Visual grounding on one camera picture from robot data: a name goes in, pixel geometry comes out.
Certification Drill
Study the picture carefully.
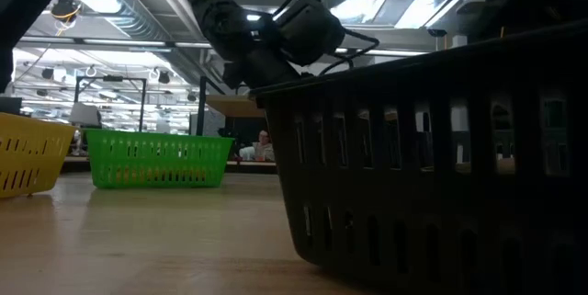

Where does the person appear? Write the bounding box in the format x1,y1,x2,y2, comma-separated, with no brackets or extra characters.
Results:
238,129,277,163

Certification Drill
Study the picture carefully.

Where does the green plastic basket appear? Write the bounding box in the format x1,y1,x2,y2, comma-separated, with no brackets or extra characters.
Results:
84,128,235,190

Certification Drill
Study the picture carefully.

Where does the black plastic basket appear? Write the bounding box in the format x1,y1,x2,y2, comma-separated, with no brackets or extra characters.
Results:
249,19,588,295

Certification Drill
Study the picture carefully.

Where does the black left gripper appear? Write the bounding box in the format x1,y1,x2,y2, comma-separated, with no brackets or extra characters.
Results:
191,0,303,91

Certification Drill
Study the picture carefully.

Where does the white monitor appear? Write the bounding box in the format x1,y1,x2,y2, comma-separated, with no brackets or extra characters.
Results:
68,101,103,129

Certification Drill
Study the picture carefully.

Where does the black station frame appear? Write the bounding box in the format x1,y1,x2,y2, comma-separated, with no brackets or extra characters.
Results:
73,75,148,130

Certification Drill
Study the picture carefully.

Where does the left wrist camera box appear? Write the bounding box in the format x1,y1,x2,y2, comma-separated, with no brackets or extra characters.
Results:
274,0,346,67

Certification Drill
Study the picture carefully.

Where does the wooden shelf with black legs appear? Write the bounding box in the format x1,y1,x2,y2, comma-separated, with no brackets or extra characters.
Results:
197,76,266,138

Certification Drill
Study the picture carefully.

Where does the long ceiling light bar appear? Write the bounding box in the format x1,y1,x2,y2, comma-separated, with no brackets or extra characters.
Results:
12,35,440,60

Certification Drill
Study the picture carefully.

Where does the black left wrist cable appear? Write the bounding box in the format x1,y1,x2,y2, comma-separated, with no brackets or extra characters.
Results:
300,27,381,78

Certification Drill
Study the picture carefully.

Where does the yellow plastic basket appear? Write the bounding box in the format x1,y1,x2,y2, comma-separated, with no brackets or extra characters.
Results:
0,111,78,199

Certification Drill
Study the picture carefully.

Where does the black ceiling device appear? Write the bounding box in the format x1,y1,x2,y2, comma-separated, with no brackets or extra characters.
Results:
49,0,84,24

